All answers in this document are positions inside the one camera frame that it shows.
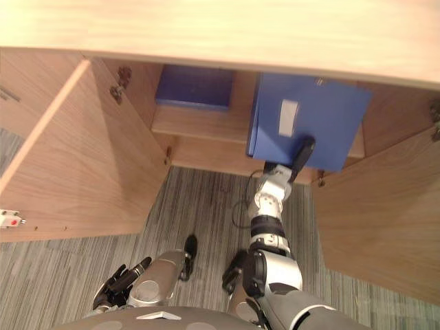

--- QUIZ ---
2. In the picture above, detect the dark robot foot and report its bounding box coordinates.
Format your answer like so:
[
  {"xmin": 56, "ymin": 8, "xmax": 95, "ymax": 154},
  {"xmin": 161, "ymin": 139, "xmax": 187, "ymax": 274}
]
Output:
[
  {"xmin": 221, "ymin": 250, "xmax": 249, "ymax": 294},
  {"xmin": 178, "ymin": 234, "xmax": 199, "ymax": 282}
]

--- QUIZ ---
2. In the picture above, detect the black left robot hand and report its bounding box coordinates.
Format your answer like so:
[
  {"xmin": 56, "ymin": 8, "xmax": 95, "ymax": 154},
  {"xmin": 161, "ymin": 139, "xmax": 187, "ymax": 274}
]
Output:
[{"xmin": 91, "ymin": 256, "xmax": 153, "ymax": 309}]

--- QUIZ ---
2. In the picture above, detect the white lock with red button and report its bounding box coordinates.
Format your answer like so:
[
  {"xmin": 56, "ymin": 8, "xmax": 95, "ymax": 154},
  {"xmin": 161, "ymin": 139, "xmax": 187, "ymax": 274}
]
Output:
[{"xmin": 0, "ymin": 208, "xmax": 28, "ymax": 230}]

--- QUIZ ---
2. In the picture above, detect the dark right robot foot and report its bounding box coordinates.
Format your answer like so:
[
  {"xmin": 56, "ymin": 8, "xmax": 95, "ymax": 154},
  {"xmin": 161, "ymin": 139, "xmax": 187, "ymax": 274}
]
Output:
[{"xmin": 221, "ymin": 250, "xmax": 249, "ymax": 294}]

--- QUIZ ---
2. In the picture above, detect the wooden cabinet door with lock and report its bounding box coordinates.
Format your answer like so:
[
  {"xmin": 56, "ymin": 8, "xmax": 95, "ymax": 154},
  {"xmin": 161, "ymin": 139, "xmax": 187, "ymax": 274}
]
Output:
[{"xmin": 0, "ymin": 58, "xmax": 172, "ymax": 243}]

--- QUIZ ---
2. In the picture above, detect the dark left robot foot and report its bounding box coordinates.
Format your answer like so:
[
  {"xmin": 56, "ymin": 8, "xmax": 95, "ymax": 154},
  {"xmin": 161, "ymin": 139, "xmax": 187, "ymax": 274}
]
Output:
[{"xmin": 178, "ymin": 234, "xmax": 199, "ymax": 282}]

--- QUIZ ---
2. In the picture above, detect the wooden cabinet shelf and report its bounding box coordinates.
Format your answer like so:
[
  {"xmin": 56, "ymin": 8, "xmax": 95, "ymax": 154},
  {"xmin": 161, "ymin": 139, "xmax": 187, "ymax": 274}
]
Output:
[{"xmin": 151, "ymin": 102, "xmax": 366, "ymax": 160}]

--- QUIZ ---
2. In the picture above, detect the grey robot torso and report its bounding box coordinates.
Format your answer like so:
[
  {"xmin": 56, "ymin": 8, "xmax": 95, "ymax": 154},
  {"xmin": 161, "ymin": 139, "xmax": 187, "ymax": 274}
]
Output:
[{"xmin": 50, "ymin": 305, "xmax": 374, "ymax": 330}]

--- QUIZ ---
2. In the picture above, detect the wooden office cabinet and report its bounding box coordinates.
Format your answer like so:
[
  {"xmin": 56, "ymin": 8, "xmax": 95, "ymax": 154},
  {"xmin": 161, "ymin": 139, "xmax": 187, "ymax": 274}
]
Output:
[{"xmin": 0, "ymin": 0, "xmax": 440, "ymax": 188}]

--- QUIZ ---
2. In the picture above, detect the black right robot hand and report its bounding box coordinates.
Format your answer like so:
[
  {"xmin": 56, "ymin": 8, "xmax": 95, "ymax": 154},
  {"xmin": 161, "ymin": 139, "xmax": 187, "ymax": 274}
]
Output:
[{"xmin": 263, "ymin": 136, "xmax": 317, "ymax": 184}]

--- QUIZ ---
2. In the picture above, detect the dark blue file box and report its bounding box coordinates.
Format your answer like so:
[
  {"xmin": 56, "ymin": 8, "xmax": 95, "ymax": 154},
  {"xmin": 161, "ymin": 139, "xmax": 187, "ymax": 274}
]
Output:
[{"xmin": 155, "ymin": 65, "xmax": 235, "ymax": 112}]

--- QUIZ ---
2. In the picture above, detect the plain wooden cabinet door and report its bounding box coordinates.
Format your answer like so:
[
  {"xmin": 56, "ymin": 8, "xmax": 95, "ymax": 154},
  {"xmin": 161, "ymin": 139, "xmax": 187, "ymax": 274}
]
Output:
[{"xmin": 311, "ymin": 125, "xmax": 440, "ymax": 306}]

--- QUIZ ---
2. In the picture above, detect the silver robot leg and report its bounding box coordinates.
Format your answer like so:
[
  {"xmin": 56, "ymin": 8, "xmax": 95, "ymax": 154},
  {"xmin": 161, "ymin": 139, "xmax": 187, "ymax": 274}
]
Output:
[
  {"xmin": 228, "ymin": 287, "xmax": 267, "ymax": 326},
  {"xmin": 126, "ymin": 249, "xmax": 187, "ymax": 309}
]

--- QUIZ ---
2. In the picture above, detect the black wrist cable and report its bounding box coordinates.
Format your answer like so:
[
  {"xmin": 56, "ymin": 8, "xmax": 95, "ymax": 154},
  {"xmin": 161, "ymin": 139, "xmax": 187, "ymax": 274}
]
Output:
[{"xmin": 231, "ymin": 169, "xmax": 266, "ymax": 230}]

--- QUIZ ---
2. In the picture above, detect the silver left robot leg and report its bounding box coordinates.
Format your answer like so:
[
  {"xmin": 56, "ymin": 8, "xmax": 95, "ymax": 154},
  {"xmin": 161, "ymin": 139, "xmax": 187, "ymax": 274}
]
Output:
[{"xmin": 126, "ymin": 249, "xmax": 187, "ymax": 309}]

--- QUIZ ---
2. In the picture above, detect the silver right robot leg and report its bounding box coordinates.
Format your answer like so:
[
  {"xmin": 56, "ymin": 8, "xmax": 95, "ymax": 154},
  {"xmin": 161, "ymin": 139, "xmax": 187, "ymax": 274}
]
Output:
[{"xmin": 228, "ymin": 287, "xmax": 267, "ymax": 326}]

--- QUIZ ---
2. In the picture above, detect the blue folder with white label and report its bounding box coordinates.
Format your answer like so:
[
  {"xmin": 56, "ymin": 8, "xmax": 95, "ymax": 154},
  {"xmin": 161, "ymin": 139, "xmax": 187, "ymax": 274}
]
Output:
[{"xmin": 245, "ymin": 72, "xmax": 374, "ymax": 172}]

